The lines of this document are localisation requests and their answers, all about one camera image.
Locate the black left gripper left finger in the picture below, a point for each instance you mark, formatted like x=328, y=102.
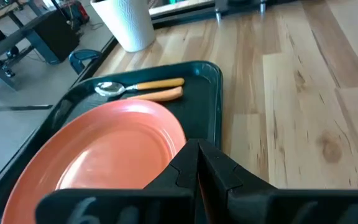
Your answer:
x=135, y=205

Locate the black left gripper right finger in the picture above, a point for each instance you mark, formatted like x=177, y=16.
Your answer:
x=247, y=199

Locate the orange plate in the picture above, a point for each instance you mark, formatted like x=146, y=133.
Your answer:
x=113, y=146

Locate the dark rectangular tray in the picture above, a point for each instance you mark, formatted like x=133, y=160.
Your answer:
x=200, y=102

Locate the black floor strip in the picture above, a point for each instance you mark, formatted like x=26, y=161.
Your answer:
x=14, y=108

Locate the blue chair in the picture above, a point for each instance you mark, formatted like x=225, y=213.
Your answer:
x=81, y=57

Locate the white patterned plant pot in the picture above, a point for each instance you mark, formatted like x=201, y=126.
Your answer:
x=129, y=25

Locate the black computer case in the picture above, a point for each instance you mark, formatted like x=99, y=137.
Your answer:
x=56, y=35

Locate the red object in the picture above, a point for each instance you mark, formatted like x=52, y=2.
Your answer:
x=79, y=11

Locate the grey desk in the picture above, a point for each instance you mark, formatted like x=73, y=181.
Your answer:
x=8, y=42

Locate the black table end rail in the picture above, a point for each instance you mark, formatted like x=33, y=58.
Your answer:
x=191, y=14

